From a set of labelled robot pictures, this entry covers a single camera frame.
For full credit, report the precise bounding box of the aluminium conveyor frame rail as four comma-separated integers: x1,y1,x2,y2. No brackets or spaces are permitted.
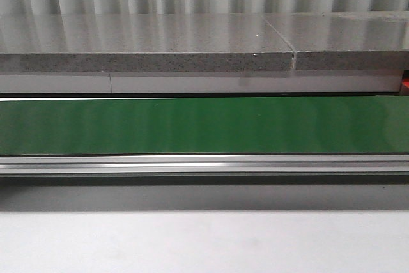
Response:
1,154,408,177

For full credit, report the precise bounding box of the green conveyor belt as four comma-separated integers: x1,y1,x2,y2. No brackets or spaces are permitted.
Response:
1,96,408,156

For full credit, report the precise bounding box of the grey speckled stone slab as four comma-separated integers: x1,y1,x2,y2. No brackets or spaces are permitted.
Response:
1,14,293,72

